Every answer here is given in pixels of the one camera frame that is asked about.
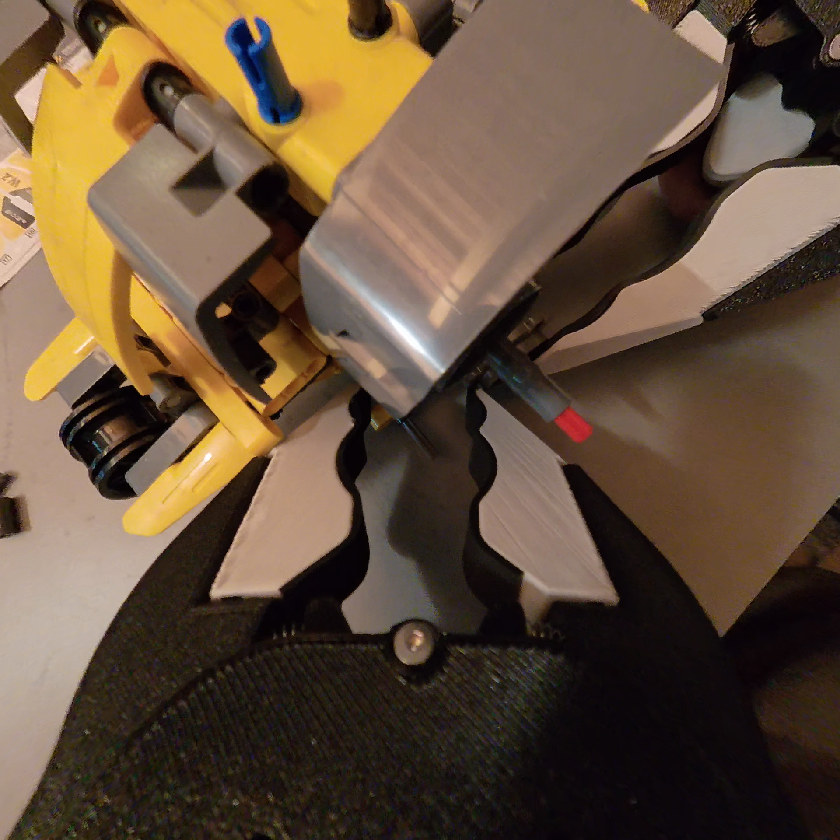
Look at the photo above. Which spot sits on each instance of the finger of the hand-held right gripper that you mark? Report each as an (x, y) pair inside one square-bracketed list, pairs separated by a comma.
[(682, 138), (754, 229)]

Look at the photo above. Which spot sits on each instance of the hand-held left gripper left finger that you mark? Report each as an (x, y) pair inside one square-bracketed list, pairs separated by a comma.
[(295, 525)]

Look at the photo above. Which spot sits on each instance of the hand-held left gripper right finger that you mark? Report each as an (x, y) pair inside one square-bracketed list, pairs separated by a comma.
[(538, 525)]

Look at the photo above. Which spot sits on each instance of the yellow brick beam with pins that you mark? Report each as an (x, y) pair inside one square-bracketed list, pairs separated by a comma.
[(380, 420)]

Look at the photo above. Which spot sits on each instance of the yellow toy brick vehicle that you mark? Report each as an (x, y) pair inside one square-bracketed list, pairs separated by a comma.
[(197, 197)]

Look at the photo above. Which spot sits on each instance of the person's right hand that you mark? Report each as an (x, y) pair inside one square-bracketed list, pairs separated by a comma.
[(682, 193)]

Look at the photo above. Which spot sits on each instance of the person's brown clothing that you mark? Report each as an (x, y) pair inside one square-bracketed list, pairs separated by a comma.
[(787, 656)]

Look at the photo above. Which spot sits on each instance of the small dark grey brick connector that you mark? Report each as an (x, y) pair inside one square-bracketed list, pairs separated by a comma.
[(13, 515)]

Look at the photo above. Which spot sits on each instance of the yellow black printed leaflet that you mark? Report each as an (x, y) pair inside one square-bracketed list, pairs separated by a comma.
[(19, 197)]

